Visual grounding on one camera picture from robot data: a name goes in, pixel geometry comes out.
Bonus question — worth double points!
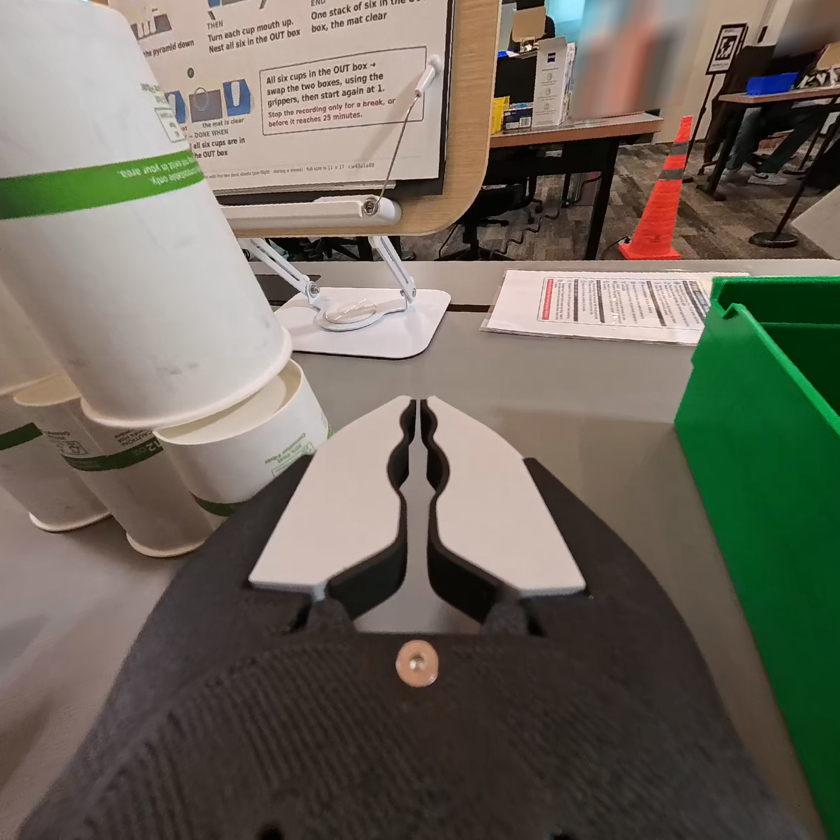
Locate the laminated paper sheet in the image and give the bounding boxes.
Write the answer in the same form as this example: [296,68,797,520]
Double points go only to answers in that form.
[481,269,749,347]

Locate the white board on pole stand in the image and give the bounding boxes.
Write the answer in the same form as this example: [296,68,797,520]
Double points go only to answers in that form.
[750,187,840,249]

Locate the dark desk cable flap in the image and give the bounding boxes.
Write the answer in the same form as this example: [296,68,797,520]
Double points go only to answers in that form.
[252,273,322,308]

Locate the orange traffic cone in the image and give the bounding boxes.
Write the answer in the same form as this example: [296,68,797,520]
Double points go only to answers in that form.
[619,116,697,261]

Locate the wooden document stand white base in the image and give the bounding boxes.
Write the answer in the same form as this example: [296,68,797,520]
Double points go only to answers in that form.
[108,0,503,361]

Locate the white paper cup green band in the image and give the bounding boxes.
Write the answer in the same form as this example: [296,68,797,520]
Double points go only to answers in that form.
[79,394,215,559]
[0,374,111,532]
[154,357,331,519]
[0,0,294,431]

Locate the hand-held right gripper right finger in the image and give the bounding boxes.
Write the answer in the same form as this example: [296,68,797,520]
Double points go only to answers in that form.
[420,395,587,622]

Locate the wooden table black legs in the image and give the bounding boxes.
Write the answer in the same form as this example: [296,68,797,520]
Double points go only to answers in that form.
[712,84,840,198]
[489,113,665,261]

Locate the white carton box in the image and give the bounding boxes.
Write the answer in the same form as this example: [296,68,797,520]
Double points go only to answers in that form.
[530,36,577,127]

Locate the green plastic bin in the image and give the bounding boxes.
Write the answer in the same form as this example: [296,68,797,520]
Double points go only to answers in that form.
[675,276,840,837]

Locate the printed instruction sheet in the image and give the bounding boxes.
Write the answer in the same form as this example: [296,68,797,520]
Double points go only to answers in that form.
[108,0,455,198]

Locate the black white marker sign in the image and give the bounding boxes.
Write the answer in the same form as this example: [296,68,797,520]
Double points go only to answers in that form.
[696,24,749,178]

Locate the grey desk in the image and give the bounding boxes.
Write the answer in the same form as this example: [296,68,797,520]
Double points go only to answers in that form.
[0,259,840,840]

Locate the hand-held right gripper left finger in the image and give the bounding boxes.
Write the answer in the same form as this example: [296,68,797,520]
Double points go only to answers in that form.
[248,395,418,619]

